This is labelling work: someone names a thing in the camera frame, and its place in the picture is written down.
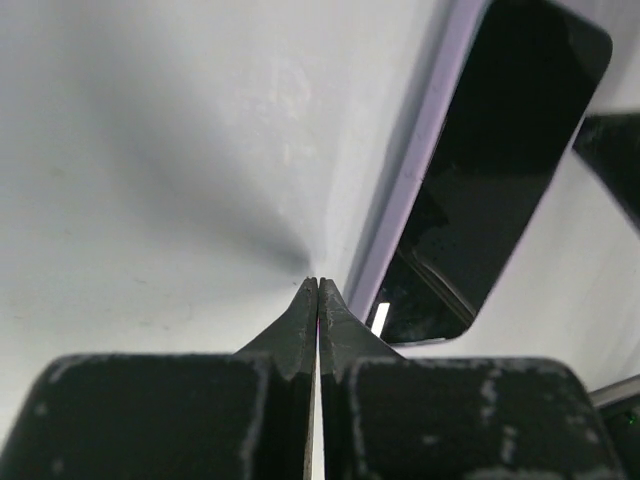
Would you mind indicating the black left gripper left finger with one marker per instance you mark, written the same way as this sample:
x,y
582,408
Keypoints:
x,y
246,415

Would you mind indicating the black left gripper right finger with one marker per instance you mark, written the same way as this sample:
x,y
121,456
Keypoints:
x,y
389,417

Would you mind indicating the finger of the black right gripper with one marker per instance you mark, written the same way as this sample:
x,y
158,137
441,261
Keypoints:
x,y
609,145

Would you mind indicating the phone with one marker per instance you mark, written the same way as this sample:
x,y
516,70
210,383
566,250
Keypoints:
x,y
524,89

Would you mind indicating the lilac phone case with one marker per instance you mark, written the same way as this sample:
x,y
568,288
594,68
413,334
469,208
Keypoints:
x,y
410,149

